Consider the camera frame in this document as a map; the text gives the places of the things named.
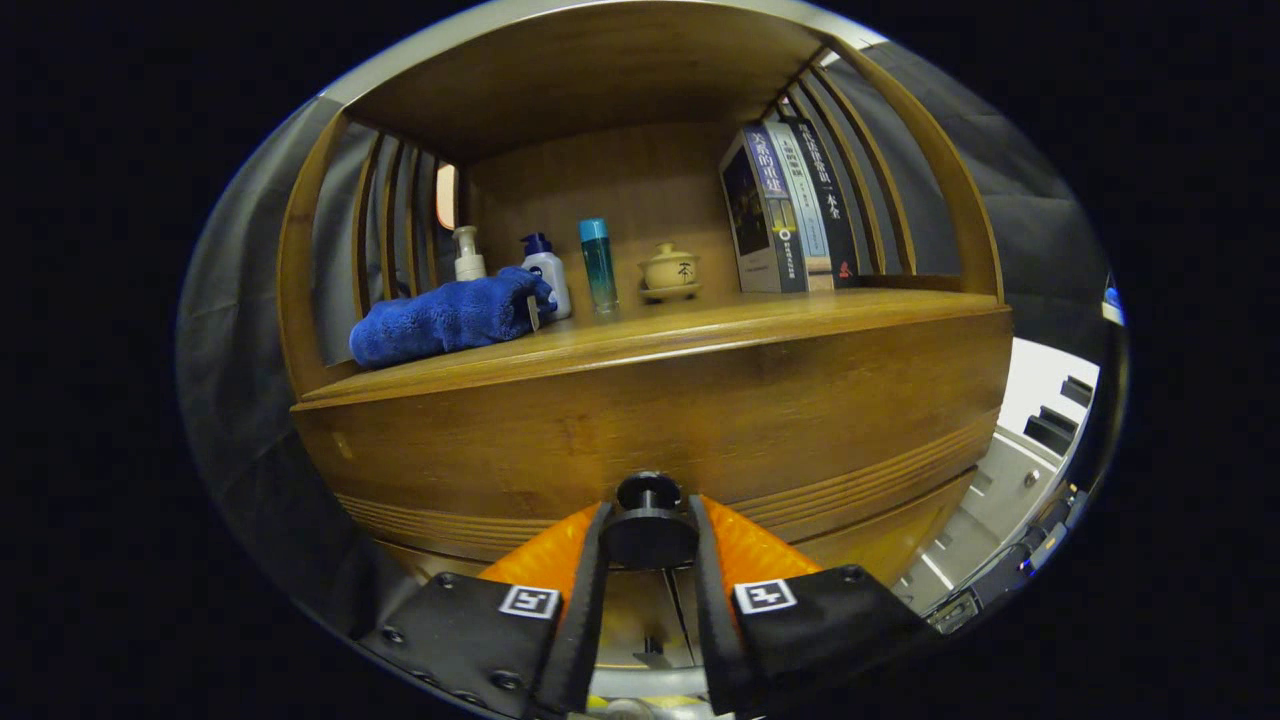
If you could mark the black electronic device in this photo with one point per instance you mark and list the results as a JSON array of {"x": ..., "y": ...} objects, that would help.
[{"x": 1040, "y": 545}]

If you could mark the wooden drawer with black knob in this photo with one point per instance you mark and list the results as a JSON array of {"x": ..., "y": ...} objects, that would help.
[{"x": 600, "y": 420}]

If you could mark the blue towel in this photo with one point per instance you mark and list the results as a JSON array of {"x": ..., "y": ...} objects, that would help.
[{"x": 440, "y": 320}]

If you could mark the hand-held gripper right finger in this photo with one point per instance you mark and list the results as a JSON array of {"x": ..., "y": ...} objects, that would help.
[{"x": 715, "y": 620}]

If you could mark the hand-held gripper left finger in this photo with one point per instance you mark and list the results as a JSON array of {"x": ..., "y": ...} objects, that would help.
[{"x": 575, "y": 620}]

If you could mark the wooden countertop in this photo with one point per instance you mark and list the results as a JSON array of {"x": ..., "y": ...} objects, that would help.
[{"x": 650, "y": 335}]

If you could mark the white bottle with blue cap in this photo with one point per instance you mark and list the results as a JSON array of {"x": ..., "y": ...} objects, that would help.
[{"x": 552, "y": 280}]

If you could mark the beige lidded ceramic cup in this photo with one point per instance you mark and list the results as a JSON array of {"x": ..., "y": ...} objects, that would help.
[{"x": 670, "y": 272}]

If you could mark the wooden cabinet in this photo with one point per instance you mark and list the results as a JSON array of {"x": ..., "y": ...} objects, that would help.
[{"x": 600, "y": 70}]

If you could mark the book with pale spine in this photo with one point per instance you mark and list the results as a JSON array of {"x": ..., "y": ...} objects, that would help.
[{"x": 805, "y": 215}]

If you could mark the white pump bottle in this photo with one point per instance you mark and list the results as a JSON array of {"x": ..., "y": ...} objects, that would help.
[{"x": 470, "y": 265}]

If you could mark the black book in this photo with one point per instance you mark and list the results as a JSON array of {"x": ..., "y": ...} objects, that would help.
[{"x": 835, "y": 220}]

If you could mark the white box appliance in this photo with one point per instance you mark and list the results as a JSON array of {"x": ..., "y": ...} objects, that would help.
[{"x": 1035, "y": 380}]

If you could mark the thick book with blue spine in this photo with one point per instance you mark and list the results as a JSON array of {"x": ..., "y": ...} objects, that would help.
[{"x": 755, "y": 220}]

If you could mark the teal bottle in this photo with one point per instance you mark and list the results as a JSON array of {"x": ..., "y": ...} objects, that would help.
[{"x": 598, "y": 265}]

